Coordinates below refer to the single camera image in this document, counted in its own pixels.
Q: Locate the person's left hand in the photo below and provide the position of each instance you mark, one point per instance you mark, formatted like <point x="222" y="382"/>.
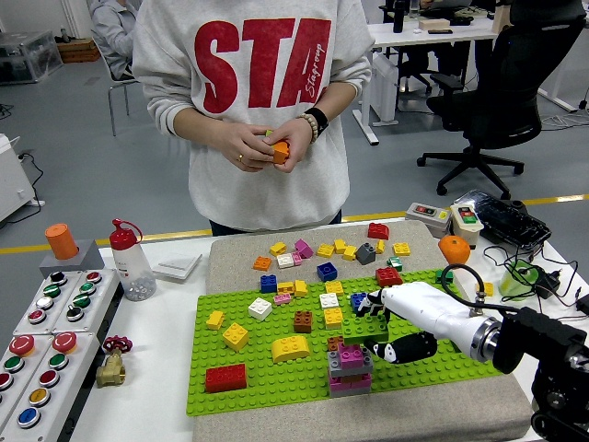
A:
<point x="299" y="138"/>

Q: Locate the person's right hand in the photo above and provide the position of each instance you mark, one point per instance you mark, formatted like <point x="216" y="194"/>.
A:
<point x="234" y="140"/>

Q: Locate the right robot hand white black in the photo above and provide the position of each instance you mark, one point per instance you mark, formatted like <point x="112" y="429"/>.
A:
<point x="428" y="308"/>

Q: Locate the large orange brick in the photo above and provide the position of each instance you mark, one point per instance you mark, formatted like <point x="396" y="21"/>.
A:
<point x="280" y="153"/>

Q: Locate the lime green long brick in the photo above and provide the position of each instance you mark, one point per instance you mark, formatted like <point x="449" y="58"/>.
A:
<point x="363" y="329"/>

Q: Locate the grey long brick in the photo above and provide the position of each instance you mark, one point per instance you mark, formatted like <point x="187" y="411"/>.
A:
<point x="333" y="364"/>

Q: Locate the grey base brick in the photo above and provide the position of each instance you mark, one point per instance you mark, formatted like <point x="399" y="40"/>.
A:
<point x="349" y="393"/>

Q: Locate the magenta long brick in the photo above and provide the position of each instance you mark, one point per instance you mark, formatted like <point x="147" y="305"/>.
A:
<point x="336" y="386"/>

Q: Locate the person's left forearm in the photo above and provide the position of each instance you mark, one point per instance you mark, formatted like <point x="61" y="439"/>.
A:
<point x="338" y="101"/>

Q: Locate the person's right forearm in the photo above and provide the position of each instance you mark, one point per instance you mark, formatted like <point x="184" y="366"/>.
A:
<point x="198" y="124"/>

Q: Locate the yellow toy brick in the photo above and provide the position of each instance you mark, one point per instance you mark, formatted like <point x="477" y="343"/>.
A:
<point x="215" y="320"/>
<point x="299" y="289"/>
<point x="489" y="289"/>
<point x="349" y="253"/>
<point x="278" y="249"/>
<point x="401" y="249"/>
<point x="285" y="288"/>
<point x="325" y="250"/>
<point x="334" y="288"/>
<point x="340" y="246"/>
<point x="333" y="318"/>

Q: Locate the blue toy brick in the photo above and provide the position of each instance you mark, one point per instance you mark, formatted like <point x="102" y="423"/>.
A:
<point x="269" y="284"/>
<point x="356" y="301"/>
<point x="327" y="271"/>

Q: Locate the green baseplate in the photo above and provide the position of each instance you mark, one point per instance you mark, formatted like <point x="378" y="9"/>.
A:
<point x="209" y="347"/>

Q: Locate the black smartwatch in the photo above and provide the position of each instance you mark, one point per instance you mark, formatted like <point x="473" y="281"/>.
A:
<point x="319" y="117"/>

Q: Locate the dark green brick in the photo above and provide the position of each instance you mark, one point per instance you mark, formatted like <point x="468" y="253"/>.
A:
<point x="439" y="276"/>

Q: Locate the red square brick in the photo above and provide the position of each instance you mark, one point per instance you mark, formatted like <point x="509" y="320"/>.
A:
<point x="389" y="277"/>

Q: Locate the green and white brick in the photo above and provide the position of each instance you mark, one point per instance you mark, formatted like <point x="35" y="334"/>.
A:
<point x="395" y="264"/>

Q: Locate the orange fruit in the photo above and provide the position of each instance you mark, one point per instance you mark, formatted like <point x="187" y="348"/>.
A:
<point x="454" y="252"/>

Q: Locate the narrow yellow brick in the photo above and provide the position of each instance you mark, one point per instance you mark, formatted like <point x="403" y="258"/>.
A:
<point x="379" y="247"/>

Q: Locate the magenta square brick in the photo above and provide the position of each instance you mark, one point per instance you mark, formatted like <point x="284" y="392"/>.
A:
<point x="349" y="355"/>

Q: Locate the red curved brick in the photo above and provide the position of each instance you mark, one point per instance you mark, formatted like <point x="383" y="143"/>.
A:
<point x="378" y="231"/>

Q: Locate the white computer tower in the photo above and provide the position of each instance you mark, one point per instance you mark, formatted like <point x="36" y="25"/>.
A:
<point x="385" y="92"/>

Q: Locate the brown square brick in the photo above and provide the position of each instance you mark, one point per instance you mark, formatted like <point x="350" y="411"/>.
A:
<point x="303" y="322"/>
<point x="334" y="344"/>

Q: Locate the small pink brick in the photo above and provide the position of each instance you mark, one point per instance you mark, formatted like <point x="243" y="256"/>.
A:
<point x="298" y="259"/>

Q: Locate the black power adapter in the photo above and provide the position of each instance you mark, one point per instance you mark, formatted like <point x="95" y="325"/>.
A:
<point x="547" y="283"/>

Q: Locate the small orange brick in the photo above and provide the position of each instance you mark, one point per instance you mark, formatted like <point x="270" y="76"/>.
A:
<point x="262" y="264"/>

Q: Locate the white square panel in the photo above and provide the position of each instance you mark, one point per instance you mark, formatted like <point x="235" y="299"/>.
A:
<point x="177" y="267"/>

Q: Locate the yellow curved brick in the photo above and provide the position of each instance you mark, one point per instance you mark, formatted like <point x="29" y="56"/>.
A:
<point x="290" y="349"/>

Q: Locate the pink flat brick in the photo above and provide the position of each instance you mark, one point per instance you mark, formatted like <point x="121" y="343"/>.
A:
<point x="283" y="300"/>

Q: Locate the black plug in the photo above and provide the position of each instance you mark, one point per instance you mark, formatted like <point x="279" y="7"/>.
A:
<point x="583" y="305"/>

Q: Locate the grey-brown mat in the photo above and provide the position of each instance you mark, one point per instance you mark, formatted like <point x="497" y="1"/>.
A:
<point x="322" y="423"/>

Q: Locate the black bottle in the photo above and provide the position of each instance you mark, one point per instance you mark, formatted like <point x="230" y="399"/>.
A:
<point x="400" y="18"/>

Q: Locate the squeeze bottle red cap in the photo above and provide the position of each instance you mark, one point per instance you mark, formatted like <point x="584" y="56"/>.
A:
<point x="131" y="262"/>

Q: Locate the seated person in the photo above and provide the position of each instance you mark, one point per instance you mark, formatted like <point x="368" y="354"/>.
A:
<point x="110" y="37"/>

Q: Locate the white desk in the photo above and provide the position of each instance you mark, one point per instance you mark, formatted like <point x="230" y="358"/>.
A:
<point x="557" y="98"/>
<point x="437" y="39"/>

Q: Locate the wooden box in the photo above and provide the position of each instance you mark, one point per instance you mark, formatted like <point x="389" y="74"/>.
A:
<point x="432" y="24"/>

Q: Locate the black phone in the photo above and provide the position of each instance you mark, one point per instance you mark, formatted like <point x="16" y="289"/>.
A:
<point x="441" y="31"/>

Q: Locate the wooden pallet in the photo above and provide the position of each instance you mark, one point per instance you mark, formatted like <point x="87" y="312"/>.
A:
<point x="80" y="51"/>

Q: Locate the grey block base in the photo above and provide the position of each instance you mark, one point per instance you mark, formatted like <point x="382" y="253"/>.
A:
<point x="87" y="262"/>

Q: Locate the large yellow square brick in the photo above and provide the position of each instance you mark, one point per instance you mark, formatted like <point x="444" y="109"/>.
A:
<point x="235" y="337"/>

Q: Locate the orange cylinder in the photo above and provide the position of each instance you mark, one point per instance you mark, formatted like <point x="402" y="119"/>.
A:
<point x="62" y="241"/>

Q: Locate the black office chair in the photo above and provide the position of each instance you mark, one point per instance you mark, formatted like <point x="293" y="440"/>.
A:
<point x="506" y="106"/>

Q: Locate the grey four-button box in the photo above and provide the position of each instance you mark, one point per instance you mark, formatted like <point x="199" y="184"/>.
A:
<point x="46" y="304"/>
<point x="92" y="299"/>

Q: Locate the red long brick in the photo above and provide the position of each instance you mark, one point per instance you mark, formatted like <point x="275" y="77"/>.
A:
<point x="225" y="378"/>

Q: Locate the clear plastic crate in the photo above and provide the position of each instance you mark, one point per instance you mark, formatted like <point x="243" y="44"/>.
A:
<point x="27" y="60"/>

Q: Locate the white cabinet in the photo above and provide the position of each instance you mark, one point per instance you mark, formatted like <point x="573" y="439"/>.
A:
<point x="14" y="184"/>

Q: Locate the brass valve red handwheel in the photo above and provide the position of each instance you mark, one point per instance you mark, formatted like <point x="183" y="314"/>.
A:
<point x="110" y="370"/>

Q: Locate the grey emergency-stop button box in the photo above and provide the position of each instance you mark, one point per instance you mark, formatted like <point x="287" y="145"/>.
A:
<point x="27" y="364"/>
<point x="69" y="368"/>

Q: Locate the white switch box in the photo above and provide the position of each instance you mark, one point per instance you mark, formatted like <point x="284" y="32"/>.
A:
<point x="467" y="230"/>

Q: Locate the grey switch box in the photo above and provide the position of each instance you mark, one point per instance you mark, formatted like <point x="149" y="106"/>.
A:
<point x="425" y="221"/>

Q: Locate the metal frame chair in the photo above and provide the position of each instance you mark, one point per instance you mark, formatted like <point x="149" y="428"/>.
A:
<point x="122" y="84"/>

